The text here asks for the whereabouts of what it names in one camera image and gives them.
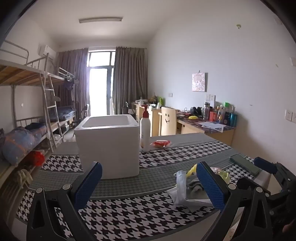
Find light wooden desk drawers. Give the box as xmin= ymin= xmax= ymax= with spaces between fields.
xmin=132 ymin=102 xmax=162 ymax=137

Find white pump bottle red cap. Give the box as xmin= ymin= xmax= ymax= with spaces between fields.
xmin=140 ymin=105 xmax=151 ymax=152

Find grey cloth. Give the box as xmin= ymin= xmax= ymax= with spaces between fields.
xmin=186 ymin=178 xmax=206 ymax=193

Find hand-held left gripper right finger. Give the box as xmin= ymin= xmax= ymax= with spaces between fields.
xmin=196 ymin=161 xmax=274 ymax=241

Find grey metal bed ladder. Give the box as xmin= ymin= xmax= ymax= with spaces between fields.
xmin=42 ymin=70 xmax=65 ymax=149

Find white air conditioner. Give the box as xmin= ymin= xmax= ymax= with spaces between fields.
xmin=38 ymin=44 xmax=56 ymax=59

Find dark hanging clothes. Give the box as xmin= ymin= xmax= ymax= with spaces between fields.
xmin=64 ymin=77 xmax=75 ymax=90

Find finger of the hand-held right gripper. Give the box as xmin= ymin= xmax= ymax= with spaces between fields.
xmin=254 ymin=157 xmax=282 ymax=175
xmin=236 ymin=177 xmax=271 ymax=198

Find clear plastic bag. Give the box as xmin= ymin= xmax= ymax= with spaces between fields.
xmin=174 ymin=170 xmax=188 ymax=206

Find glass balcony door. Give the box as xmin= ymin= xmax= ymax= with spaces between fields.
xmin=88 ymin=47 xmax=116 ymax=116

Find wooden desk dark top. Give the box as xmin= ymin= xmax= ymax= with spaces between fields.
xmin=177 ymin=113 xmax=235 ymax=147

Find red snack packet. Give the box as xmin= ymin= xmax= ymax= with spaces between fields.
xmin=150 ymin=140 xmax=172 ymax=149

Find blue patterned quilt bundle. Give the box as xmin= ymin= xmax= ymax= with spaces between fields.
xmin=3 ymin=127 xmax=36 ymax=166

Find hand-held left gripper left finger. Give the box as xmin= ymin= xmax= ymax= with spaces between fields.
xmin=26 ymin=161 xmax=103 ymax=241

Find pink cartoon wall picture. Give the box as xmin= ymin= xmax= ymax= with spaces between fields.
xmin=192 ymin=72 xmax=206 ymax=92

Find yellowish crumpled cloth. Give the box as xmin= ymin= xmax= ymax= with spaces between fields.
xmin=15 ymin=169 xmax=33 ymax=189

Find white foam box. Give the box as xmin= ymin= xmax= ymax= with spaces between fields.
xmin=73 ymin=114 xmax=140 ymax=180

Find red bag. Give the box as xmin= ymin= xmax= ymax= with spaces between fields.
xmin=30 ymin=150 xmax=46 ymax=166

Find grey-brown curtain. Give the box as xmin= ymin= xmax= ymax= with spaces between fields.
xmin=112 ymin=46 xmax=148 ymax=115
xmin=57 ymin=48 xmax=90 ymax=117

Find wooden chair smiley face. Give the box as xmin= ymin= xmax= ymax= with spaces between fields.
xmin=159 ymin=107 xmax=177 ymax=136

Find yellow foam net sleeve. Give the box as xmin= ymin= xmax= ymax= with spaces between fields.
xmin=186 ymin=164 xmax=198 ymax=178

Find dark green phone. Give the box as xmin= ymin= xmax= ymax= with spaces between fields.
xmin=230 ymin=154 xmax=262 ymax=176

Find metal bunk bed wooden slats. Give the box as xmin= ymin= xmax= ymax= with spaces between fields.
xmin=0 ymin=40 xmax=66 ymax=186

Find metal bunk bed blue bedding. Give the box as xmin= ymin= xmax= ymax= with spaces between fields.
xmin=47 ymin=67 xmax=80 ymax=132

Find white paper sheets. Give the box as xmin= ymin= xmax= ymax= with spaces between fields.
xmin=198 ymin=122 xmax=226 ymax=133

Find row of toiletry bottles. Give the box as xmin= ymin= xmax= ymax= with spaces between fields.
xmin=203 ymin=100 xmax=238 ymax=127

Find ceiling tube light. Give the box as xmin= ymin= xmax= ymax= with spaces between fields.
xmin=79 ymin=16 xmax=123 ymax=24

